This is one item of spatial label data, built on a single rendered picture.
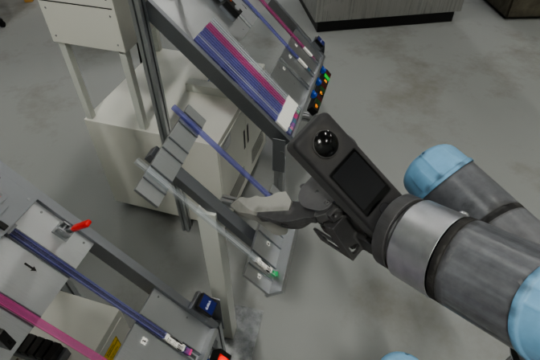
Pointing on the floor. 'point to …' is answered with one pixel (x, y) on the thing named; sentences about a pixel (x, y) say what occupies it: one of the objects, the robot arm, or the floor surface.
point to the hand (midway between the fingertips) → (269, 157)
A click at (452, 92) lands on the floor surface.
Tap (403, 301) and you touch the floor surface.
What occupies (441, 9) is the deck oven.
